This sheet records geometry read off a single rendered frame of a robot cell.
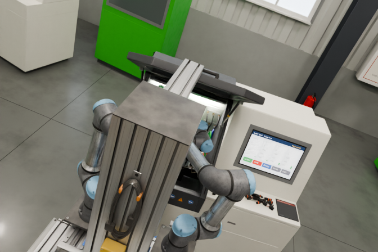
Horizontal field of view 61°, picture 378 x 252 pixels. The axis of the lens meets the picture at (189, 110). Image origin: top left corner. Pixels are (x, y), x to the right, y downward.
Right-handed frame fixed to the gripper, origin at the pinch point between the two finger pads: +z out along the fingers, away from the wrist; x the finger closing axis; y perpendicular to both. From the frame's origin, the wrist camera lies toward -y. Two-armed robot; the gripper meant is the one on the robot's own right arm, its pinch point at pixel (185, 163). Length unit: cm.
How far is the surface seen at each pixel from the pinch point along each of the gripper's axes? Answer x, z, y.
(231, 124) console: 24.0, -17.3, -35.3
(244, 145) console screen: 39, -5, -32
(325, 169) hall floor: 220, 123, -222
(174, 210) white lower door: 5.9, 48.9, -2.9
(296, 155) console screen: 77, -11, -33
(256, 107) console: 37, -32, -43
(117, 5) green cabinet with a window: -141, 20, -297
